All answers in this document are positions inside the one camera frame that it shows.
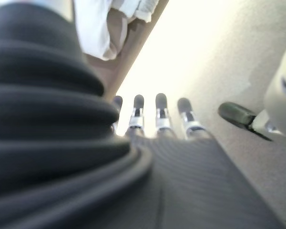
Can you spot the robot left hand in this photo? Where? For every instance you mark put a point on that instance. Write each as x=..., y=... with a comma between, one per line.
x=193, y=179

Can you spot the white duvet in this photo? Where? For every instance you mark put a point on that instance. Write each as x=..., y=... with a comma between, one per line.
x=93, y=28

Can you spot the dark robot left foot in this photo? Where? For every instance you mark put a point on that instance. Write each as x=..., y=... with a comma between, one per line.
x=236, y=114

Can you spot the silver robot left leg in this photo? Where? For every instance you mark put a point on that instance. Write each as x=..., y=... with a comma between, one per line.
x=278, y=100

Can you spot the dark brown bed frame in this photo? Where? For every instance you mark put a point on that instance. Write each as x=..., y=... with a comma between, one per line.
x=133, y=47

